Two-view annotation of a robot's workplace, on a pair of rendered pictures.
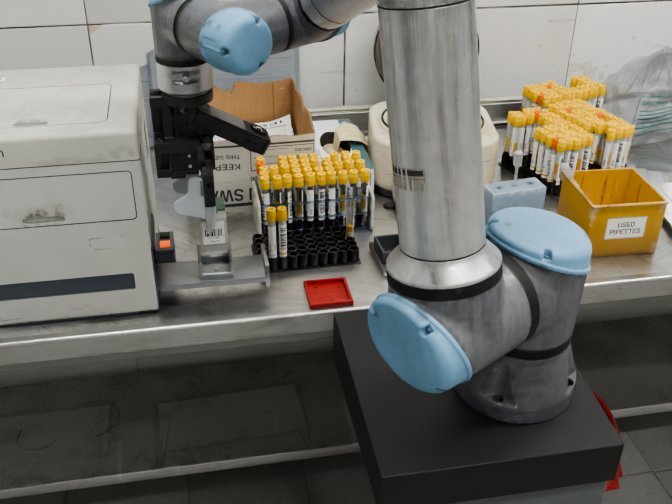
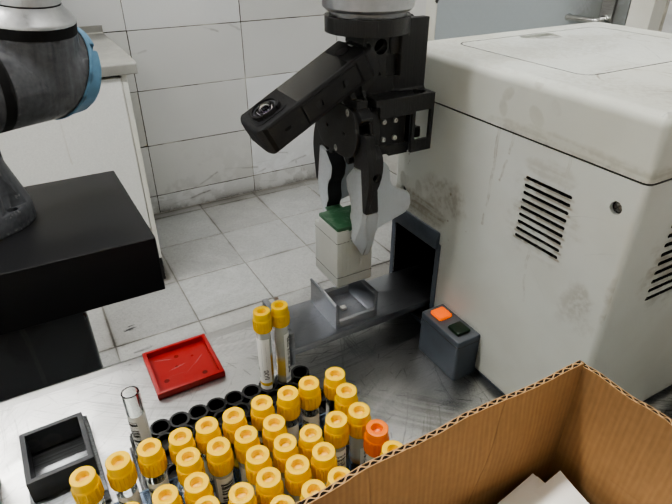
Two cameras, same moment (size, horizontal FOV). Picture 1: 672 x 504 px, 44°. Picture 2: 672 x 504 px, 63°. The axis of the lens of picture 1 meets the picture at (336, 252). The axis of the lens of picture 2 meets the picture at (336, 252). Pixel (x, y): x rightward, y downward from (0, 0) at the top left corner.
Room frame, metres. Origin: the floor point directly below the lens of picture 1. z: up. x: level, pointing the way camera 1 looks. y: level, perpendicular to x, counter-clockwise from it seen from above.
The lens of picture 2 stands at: (1.52, 0.03, 1.27)
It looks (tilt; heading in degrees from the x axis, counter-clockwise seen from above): 31 degrees down; 162
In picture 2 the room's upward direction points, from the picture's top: straight up
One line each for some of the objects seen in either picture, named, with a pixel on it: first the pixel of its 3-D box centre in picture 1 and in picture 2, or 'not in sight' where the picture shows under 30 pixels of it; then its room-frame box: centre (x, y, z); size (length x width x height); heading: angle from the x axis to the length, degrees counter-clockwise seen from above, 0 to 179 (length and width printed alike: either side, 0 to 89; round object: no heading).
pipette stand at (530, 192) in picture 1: (511, 211); not in sight; (1.26, -0.30, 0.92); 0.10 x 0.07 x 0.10; 108
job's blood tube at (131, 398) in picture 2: (350, 223); (143, 439); (1.20, -0.02, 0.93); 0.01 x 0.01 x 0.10
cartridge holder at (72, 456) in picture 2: (392, 252); (61, 460); (1.17, -0.09, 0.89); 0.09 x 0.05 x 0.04; 13
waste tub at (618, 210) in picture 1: (608, 211); not in sight; (1.26, -0.47, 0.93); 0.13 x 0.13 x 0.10; 9
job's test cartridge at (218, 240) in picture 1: (212, 225); (343, 245); (1.07, 0.19, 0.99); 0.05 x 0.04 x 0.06; 11
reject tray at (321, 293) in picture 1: (328, 292); (182, 364); (1.07, 0.01, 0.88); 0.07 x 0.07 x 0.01; 11
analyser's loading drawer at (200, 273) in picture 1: (201, 267); (361, 298); (1.07, 0.21, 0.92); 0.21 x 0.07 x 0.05; 101
